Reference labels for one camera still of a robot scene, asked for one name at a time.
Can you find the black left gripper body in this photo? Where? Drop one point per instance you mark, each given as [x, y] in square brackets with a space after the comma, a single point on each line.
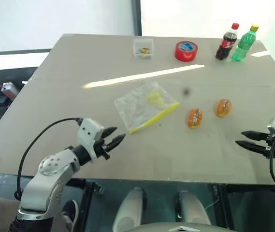
[101, 146]

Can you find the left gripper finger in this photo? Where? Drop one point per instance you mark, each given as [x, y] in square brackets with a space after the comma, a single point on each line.
[115, 141]
[109, 131]

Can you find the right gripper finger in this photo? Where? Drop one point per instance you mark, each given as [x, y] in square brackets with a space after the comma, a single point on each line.
[255, 135]
[252, 147]

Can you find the clear yellow-zip plastic bag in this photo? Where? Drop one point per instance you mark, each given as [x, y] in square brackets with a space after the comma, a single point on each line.
[142, 106]

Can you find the orange snack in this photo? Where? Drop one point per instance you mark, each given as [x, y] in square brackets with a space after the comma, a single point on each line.
[194, 118]
[223, 108]

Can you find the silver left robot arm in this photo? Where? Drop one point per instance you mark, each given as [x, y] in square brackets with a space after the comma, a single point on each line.
[50, 178]

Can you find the white rounded robot leg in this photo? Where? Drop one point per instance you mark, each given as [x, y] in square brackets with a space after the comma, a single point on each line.
[192, 210]
[130, 207]

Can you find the black shoe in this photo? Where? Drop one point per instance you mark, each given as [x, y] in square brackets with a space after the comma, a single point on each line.
[71, 210]

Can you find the small colourful pieces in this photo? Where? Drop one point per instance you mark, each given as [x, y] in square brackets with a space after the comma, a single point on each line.
[144, 51]

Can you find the clear plastic box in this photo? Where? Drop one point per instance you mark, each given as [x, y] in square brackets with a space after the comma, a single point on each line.
[137, 47]

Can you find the green bottle with yellow cap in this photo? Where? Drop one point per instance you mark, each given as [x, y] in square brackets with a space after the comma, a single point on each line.
[244, 44]

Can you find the cola bottle with red cap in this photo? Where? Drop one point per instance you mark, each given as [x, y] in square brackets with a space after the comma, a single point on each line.
[227, 43]

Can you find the red tape roll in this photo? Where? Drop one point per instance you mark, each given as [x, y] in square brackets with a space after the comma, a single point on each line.
[186, 55]

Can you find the red and white device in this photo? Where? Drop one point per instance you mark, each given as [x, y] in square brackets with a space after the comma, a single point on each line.
[9, 90]

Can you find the grey robot torso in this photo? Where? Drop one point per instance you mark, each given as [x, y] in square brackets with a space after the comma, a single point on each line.
[180, 228]

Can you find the dark side desk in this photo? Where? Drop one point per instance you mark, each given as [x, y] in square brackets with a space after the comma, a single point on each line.
[6, 72]

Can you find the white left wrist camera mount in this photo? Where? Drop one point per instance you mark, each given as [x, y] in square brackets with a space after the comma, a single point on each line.
[89, 130]

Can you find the dark window frame post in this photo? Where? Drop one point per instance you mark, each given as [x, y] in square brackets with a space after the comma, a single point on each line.
[136, 17]

